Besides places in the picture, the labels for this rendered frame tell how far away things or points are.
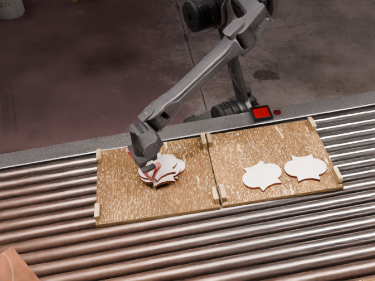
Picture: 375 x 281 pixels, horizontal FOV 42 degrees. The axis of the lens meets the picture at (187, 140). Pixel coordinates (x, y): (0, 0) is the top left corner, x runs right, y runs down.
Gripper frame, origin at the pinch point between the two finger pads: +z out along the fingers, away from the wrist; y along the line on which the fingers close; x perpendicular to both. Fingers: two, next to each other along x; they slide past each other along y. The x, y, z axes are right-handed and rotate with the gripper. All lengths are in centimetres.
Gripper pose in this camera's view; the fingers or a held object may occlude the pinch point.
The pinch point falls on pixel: (145, 170)
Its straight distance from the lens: 167.7
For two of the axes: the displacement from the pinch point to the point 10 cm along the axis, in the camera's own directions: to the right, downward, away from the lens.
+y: 5.1, 5.5, -6.6
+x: 8.6, -3.9, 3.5
